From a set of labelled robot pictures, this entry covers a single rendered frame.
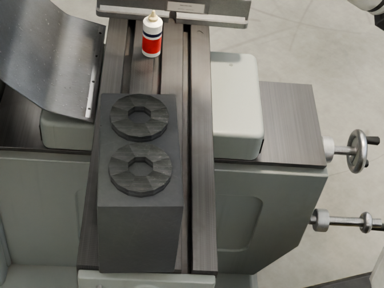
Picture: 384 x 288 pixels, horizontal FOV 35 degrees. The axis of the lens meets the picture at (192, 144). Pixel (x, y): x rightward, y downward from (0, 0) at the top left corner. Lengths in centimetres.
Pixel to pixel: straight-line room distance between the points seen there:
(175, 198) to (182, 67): 51
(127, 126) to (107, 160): 6
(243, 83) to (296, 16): 162
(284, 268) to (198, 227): 108
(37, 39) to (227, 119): 45
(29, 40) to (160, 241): 62
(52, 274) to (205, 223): 83
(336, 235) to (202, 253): 124
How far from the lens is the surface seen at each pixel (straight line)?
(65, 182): 149
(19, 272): 183
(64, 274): 181
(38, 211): 160
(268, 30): 293
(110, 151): 91
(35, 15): 144
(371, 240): 227
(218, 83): 145
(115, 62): 132
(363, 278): 146
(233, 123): 137
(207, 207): 108
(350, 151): 164
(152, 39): 130
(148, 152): 89
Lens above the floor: 178
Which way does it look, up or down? 49 degrees down
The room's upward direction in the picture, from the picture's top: 8 degrees clockwise
